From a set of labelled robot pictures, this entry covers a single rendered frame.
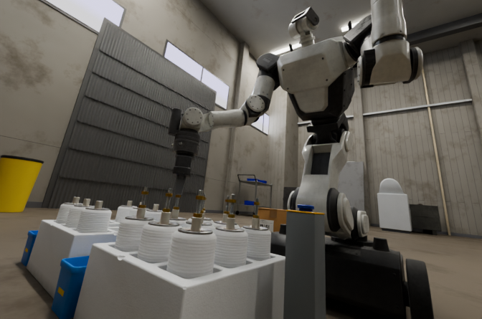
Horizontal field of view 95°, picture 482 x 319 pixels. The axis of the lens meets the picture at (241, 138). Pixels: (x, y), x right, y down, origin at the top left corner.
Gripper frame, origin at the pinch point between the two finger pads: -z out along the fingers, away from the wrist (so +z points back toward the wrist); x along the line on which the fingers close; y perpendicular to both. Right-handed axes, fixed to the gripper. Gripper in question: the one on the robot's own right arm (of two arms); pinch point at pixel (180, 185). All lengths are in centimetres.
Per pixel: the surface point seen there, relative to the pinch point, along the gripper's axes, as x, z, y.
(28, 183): 227, -4, 175
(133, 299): -25.6, -23.6, 4.4
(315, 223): -31.5, -6.8, -31.3
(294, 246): -28.1, -12.4, -28.1
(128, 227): -11.9, -12.6, 10.9
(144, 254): -20.6, -16.9, 4.5
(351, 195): 560, 50, -517
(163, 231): -21.4, -11.8, 1.1
